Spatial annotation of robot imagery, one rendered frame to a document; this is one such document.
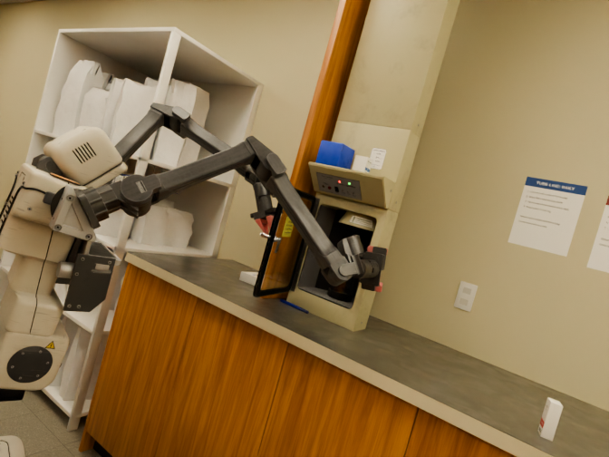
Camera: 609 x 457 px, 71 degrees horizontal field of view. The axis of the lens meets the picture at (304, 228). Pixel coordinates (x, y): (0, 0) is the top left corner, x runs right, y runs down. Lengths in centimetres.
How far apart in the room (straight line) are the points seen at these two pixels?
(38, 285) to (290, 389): 80
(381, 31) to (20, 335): 158
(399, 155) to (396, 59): 38
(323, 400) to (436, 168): 114
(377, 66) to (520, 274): 99
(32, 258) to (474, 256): 158
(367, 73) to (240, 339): 112
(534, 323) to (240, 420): 116
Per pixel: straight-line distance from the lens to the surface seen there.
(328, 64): 179
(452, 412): 124
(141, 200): 114
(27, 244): 133
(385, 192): 154
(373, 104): 173
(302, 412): 147
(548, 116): 201
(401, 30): 182
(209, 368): 169
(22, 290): 137
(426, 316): 198
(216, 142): 168
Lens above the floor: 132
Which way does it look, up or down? 2 degrees down
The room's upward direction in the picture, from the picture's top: 16 degrees clockwise
